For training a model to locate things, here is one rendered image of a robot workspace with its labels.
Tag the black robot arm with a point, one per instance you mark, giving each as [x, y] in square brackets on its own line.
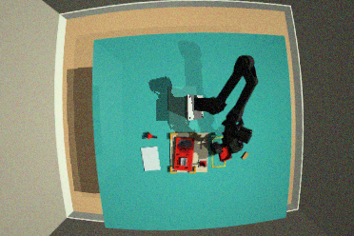
[244, 66]

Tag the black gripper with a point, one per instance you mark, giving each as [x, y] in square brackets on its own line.
[218, 148]

